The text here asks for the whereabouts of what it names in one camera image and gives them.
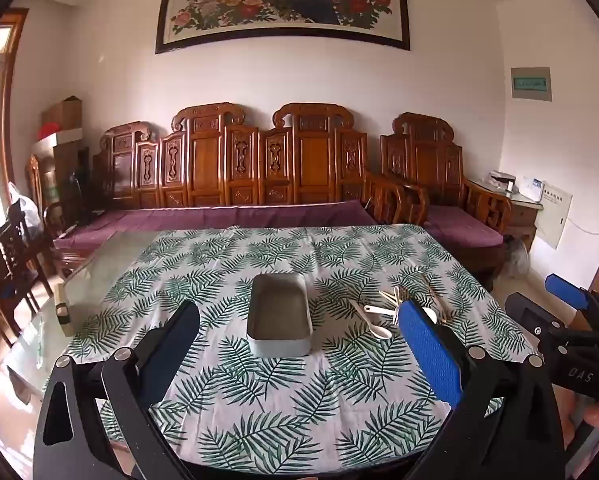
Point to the short purple seat cushion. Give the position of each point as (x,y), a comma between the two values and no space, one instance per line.
(459,227)

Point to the wall electrical panel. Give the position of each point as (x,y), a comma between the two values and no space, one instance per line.
(530,83)

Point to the leaf print tablecloth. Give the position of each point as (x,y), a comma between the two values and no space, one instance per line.
(289,410)

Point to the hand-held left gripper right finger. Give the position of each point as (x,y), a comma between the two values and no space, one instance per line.
(429,352)

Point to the dark cabinet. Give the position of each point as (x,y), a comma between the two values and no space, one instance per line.
(76,185)

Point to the wooden door frame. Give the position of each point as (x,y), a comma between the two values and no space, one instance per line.
(11,85)

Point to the large white box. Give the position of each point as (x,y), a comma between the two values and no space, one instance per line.
(59,142)

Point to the brown cardboard box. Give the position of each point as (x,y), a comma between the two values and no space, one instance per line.
(64,112)

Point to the red object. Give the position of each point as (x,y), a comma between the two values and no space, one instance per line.
(48,130)

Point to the white plastic bag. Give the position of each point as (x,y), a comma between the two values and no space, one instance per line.
(24,210)

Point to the grey plastic bag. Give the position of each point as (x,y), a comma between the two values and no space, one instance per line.
(517,257)

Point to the white and blue tissue box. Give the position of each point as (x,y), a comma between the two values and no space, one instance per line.
(532,189)

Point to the wooden side table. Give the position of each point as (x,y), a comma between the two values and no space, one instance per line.
(522,217)

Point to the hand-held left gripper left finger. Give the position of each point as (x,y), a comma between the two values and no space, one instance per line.
(179,345)

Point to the framed floral painting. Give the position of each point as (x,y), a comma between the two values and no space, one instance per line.
(284,0)

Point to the grey rectangular container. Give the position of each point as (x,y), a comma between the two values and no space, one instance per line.
(278,320)

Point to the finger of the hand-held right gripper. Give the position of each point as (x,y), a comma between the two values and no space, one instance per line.
(567,292)
(529,322)

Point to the long carved wooden sofa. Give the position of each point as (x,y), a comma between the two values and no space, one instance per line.
(259,160)

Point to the white chart board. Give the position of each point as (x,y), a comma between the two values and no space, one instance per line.
(554,215)

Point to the carved wooden armchair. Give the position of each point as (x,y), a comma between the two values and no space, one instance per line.
(429,160)

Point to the dark wooden chair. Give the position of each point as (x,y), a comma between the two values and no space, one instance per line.
(9,270)

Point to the long purple seat cushion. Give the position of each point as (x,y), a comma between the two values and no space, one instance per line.
(204,220)

